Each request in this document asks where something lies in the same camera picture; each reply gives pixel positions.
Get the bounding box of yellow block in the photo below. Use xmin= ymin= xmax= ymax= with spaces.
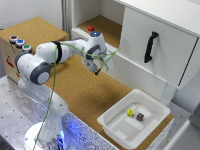
xmin=126 ymin=108 xmax=135 ymax=118

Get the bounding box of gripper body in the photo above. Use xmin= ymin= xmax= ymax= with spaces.
xmin=100 ymin=57 xmax=115 ymax=72

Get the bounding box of white cabinet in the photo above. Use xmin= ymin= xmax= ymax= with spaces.
xmin=70 ymin=0 xmax=200 ymax=108

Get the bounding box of blue button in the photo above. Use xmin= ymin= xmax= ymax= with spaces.
xmin=15 ymin=38 xmax=26 ymax=48

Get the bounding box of purple block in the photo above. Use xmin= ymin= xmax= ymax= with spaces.
xmin=135 ymin=112 xmax=145 ymax=122

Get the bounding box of green button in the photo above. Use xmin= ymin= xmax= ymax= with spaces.
xmin=21 ymin=43 xmax=33 ymax=53

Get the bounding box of red button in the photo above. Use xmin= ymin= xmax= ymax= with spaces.
xmin=8 ymin=34 xmax=19 ymax=45

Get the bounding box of white sliding door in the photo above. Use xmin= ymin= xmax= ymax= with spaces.
xmin=118 ymin=6 xmax=200 ymax=89

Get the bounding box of black door handle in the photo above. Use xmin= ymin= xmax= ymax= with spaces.
xmin=143 ymin=31 xmax=160 ymax=64

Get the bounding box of white plastic box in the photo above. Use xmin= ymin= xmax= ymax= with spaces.
xmin=96 ymin=88 xmax=172 ymax=150

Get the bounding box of pink block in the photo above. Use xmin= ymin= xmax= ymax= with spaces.
xmin=87 ymin=24 xmax=96 ymax=33

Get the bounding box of green cable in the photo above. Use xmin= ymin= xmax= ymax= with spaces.
xmin=32 ymin=41 xmax=121 ymax=150

